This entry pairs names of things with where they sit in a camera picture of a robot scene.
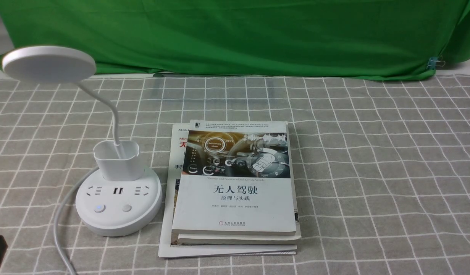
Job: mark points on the white desk lamp with sockets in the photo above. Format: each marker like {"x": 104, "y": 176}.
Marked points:
{"x": 123, "y": 194}

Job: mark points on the large thin bottom book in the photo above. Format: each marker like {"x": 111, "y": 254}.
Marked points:
{"x": 166, "y": 247}

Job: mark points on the middle book under textbook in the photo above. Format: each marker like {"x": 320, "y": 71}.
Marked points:
{"x": 238, "y": 239}

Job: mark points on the white self-driving textbook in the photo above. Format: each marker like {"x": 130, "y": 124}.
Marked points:
{"x": 234, "y": 198}

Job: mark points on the grey checkered tablecloth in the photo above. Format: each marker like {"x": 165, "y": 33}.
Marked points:
{"x": 382, "y": 171}

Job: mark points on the green backdrop cloth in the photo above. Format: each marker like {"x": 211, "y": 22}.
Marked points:
{"x": 383, "y": 40}

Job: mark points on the blue binder clip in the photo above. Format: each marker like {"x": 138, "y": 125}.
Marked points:
{"x": 435, "y": 63}

